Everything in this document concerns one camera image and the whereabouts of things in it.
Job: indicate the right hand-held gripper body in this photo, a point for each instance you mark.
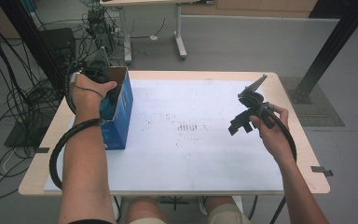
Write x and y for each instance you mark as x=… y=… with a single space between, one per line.
x=253 y=99

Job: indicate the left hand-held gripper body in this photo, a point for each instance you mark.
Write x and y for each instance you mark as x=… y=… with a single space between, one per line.
x=98 y=70

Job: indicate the blue cardboard box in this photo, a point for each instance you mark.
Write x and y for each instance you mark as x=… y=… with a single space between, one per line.
x=121 y=124

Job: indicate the person's left hand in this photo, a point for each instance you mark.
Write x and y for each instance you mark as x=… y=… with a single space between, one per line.
x=87 y=96

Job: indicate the computer tower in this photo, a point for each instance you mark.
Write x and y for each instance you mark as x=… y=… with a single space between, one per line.
x=100 y=29

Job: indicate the desk with white legs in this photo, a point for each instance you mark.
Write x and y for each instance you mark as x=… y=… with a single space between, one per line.
x=126 y=31

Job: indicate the white table mat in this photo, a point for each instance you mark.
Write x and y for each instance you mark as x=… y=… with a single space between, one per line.
x=199 y=161

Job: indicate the black box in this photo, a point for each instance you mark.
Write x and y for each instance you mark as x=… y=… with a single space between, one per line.
x=57 y=42

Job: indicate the light wooden table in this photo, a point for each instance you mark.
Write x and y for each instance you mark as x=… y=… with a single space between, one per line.
x=298 y=137

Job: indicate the grey grid floor mat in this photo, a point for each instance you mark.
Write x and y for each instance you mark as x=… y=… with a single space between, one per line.
x=320 y=112

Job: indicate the person's right leg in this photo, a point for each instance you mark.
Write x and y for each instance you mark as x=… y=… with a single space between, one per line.
x=214 y=202

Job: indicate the person's leg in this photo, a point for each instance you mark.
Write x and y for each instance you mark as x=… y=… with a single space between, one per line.
x=214 y=202
x=144 y=208

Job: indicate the dark metal stand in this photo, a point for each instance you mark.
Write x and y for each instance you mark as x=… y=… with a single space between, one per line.
x=28 y=37

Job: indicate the grey tape piece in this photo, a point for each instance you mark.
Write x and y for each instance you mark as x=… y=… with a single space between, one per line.
x=42 y=150
x=321 y=170

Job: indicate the beige shorts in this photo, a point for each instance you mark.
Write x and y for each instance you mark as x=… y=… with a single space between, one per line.
x=227 y=216

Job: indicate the beige wooden cabinet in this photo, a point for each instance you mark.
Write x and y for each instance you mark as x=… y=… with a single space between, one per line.
x=261 y=6

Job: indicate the black table base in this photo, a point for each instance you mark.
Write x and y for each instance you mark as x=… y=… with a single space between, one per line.
x=174 y=202

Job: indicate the black floor plate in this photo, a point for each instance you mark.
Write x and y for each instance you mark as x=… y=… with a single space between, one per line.
x=18 y=137

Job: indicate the person's left leg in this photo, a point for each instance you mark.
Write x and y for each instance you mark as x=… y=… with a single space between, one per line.
x=144 y=208

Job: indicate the black shirt sleeve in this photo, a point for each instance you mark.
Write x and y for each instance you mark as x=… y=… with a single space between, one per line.
x=90 y=222

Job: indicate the black metal post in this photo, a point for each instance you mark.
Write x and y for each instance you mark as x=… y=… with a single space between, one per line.
x=332 y=43

